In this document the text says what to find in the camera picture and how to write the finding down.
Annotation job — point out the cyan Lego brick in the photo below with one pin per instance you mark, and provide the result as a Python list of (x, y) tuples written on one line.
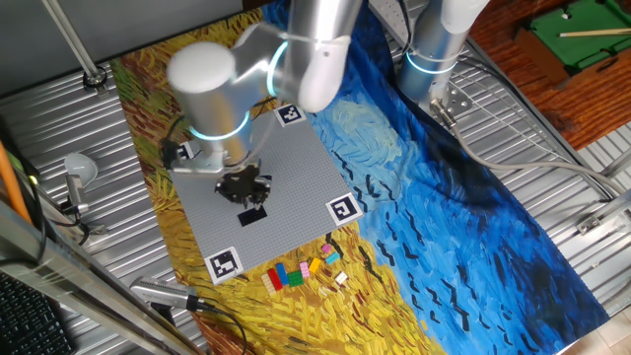
[(332, 258)]

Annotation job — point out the white Lego brick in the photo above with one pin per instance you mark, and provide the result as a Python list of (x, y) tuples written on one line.
[(341, 278)]

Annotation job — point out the aluminium frame rail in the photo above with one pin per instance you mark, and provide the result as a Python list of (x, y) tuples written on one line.
[(74, 281)]

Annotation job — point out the blue Lego brick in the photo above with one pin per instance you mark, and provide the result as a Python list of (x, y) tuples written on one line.
[(282, 273)]

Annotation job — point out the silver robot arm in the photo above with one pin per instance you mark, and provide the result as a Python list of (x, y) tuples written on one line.
[(212, 108)]

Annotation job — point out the black white fiducial marker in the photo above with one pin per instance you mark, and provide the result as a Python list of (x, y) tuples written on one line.
[(186, 150), (344, 209), (224, 264), (290, 115)]

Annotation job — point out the orange tube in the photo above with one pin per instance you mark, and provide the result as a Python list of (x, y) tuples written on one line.
[(10, 185)]

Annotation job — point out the green mini pool table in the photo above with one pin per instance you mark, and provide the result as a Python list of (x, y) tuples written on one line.
[(581, 44)]

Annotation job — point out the silver camera bracket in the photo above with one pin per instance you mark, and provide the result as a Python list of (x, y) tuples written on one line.
[(197, 166)]

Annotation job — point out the aluminium strut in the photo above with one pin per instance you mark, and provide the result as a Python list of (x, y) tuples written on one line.
[(591, 223)]

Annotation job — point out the green Lego brick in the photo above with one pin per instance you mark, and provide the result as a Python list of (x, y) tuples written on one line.
[(295, 279)]

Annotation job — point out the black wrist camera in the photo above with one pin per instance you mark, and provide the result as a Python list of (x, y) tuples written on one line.
[(169, 154)]

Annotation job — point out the painted print tablecloth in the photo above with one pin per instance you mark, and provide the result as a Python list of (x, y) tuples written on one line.
[(443, 222)]

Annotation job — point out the black keyboard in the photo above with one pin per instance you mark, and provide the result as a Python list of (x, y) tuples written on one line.
[(24, 325)]

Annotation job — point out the yellow Lego brick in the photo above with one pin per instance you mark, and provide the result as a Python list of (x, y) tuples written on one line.
[(314, 264)]

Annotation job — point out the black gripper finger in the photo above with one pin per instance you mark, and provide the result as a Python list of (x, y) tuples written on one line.
[(231, 194), (263, 190)]

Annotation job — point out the long pink Lego brick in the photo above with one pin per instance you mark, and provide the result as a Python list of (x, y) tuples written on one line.
[(304, 269)]

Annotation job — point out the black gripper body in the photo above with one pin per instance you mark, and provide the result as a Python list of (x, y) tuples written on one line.
[(241, 182)]

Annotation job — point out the silver robot mounting plate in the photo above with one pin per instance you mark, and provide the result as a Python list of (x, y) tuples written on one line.
[(456, 101)]

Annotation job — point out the white dome lamp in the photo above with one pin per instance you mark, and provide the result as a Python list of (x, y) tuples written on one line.
[(81, 167)]

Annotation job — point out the silver bar camera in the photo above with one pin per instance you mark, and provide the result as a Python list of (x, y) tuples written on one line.
[(162, 292)]

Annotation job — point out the silver pole with base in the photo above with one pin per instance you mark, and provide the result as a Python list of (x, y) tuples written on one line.
[(74, 42)]

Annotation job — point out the wooden cue stick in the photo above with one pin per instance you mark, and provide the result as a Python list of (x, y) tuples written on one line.
[(596, 33)]

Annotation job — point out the tan Lego brick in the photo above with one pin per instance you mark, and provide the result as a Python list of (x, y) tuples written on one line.
[(267, 284)]

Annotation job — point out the grey Lego baseplate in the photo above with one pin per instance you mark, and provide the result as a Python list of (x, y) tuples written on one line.
[(296, 172)]

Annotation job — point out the red Lego brick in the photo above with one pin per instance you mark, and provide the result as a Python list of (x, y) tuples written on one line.
[(274, 279)]

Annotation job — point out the black Lego plate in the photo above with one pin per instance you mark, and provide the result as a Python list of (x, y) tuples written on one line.
[(252, 217)]

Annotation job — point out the small pink Lego brick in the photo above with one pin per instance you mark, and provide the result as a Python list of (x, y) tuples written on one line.
[(326, 248)]

